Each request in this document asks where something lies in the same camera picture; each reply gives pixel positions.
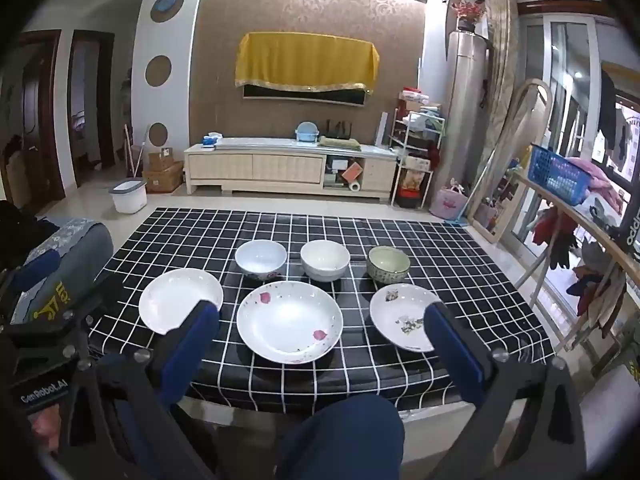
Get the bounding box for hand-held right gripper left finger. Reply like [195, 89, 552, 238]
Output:
[65, 300, 221, 480]

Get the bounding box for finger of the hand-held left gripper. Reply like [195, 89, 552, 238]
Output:
[0, 249, 62, 311]
[59, 276, 126, 363]

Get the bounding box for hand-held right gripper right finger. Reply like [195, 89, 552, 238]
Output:
[424, 301, 587, 480]

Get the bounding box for plain white plate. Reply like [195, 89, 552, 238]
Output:
[138, 268, 224, 335]

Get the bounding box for white plate with green print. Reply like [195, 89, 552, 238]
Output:
[369, 284, 446, 352]

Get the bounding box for large white floral plate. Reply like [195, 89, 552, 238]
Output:
[236, 281, 344, 365]

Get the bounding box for white bowl with floral base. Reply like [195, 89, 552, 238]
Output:
[235, 240, 288, 281]

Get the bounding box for person's left hand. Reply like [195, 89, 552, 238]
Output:
[27, 402, 68, 443]

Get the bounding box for black clothing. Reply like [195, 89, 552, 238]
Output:
[0, 200, 61, 271]

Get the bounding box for white plastic bin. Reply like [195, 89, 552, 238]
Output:
[109, 180, 147, 215]

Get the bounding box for green patterned bowl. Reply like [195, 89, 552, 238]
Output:
[367, 246, 411, 282]

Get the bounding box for large cardboard box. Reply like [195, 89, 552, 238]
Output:
[142, 161, 185, 194]

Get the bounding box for person's leg in blue trousers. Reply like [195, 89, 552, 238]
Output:
[275, 394, 406, 480]

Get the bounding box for dark wooden door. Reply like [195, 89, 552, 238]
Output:
[0, 30, 66, 211]

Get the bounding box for pink bag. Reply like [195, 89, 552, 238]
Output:
[429, 185, 470, 219]

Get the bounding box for red hanging cloth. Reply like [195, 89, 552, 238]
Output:
[531, 207, 576, 268]

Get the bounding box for plain white bowl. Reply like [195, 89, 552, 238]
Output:
[300, 240, 351, 282]

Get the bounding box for black checkered tablecloth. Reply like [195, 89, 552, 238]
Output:
[87, 207, 556, 413]

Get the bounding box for red picture box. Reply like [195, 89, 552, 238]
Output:
[397, 167, 433, 206]

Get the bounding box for wooden drying rack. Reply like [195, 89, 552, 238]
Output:
[512, 172, 640, 376]

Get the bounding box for wooden framed standing mirror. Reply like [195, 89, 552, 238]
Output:
[472, 78, 553, 243]

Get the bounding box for beige television cabinet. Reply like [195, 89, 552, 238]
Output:
[183, 141, 401, 206]

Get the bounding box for blue plastic basket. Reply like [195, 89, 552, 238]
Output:
[529, 144, 593, 206]

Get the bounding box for white metal shelf rack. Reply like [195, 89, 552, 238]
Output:
[391, 89, 446, 209]

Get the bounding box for pink blanket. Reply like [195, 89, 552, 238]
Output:
[565, 156, 626, 211]

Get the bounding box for green folded towel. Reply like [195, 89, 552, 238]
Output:
[318, 136, 361, 152]

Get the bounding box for silver standing air conditioner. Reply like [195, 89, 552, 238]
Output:
[446, 30, 491, 201]

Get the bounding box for black television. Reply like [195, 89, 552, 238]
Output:
[242, 82, 368, 107]

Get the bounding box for dark hanging clothes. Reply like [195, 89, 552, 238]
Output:
[597, 70, 640, 166]

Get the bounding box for glass sliding door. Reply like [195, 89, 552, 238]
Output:
[517, 15, 608, 196]

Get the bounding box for yellow television cover cloth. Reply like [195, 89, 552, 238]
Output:
[235, 31, 380, 97]

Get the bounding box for red flower vase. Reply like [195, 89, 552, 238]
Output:
[451, 0, 488, 33]

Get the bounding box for red-handled broom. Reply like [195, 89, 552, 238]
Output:
[123, 124, 137, 178]

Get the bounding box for white mop handle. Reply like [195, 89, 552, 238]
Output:
[135, 127, 149, 181]

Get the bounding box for dark wooden door frame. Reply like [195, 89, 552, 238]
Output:
[67, 30, 116, 171]

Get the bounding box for blue decorative wall plate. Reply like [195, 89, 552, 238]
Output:
[150, 0, 185, 23]

